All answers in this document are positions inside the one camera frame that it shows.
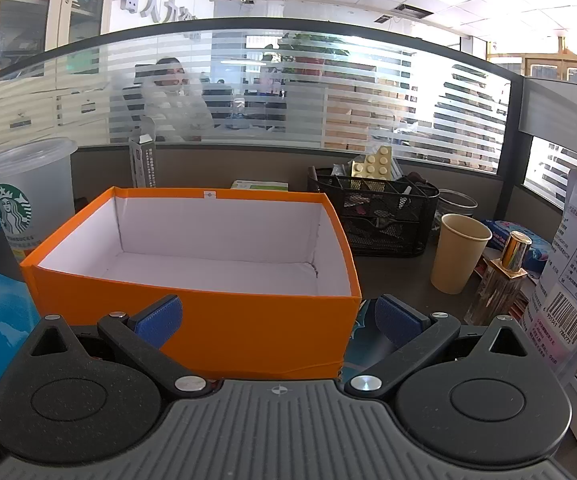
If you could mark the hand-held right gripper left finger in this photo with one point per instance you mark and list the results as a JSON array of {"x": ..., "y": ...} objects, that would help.
[{"x": 161, "y": 319}]

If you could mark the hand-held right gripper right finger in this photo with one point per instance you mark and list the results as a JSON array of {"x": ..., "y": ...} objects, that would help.
[{"x": 397, "y": 317}]

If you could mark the orange cardboard box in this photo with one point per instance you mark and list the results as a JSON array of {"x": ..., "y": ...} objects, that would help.
[{"x": 248, "y": 330}]

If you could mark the black mesh desk organizer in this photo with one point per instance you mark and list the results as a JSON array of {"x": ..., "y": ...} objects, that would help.
[{"x": 393, "y": 240}]

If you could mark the beige paper cup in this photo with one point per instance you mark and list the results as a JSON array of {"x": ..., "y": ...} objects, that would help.
[{"x": 456, "y": 260}]

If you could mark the gold cap perfume bottle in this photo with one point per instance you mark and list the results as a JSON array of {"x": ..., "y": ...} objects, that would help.
[{"x": 500, "y": 285}]

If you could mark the round mesh pen cup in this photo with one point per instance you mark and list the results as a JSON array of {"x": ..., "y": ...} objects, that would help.
[{"x": 461, "y": 202}]

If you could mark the blue patterned pack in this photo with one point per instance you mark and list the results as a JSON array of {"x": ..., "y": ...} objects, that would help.
[{"x": 538, "y": 255}]

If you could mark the grey upright carton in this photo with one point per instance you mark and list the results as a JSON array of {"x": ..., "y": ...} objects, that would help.
[{"x": 143, "y": 165}]

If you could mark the green and white box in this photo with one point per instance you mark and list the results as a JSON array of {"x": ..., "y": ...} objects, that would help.
[{"x": 261, "y": 186}]

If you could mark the white snack bag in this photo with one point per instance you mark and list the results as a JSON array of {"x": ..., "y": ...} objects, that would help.
[{"x": 573, "y": 280}]

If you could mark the clear plastic cup green logo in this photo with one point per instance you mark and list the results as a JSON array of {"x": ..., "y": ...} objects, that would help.
[{"x": 23, "y": 185}]

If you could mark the striped glass partition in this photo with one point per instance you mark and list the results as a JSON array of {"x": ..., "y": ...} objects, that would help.
[{"x": 368, "y": 100}]

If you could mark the grey side partition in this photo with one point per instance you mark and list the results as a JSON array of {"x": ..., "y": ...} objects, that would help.
[{"x": 563, "y": 110}]

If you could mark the green potted plant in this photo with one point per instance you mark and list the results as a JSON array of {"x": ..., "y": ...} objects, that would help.
[{"x": 313, "y": 47}]

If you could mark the glass door cabinet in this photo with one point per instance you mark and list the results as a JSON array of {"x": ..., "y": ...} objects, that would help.
[{"x": 28, "y": 10}]

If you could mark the wooden frame cabinet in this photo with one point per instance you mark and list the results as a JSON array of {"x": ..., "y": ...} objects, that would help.
[{"x": 563, "y": 65}]

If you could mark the silver wall lettering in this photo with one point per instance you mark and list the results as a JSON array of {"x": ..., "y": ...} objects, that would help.
[{"x": 158, "y": 0}]

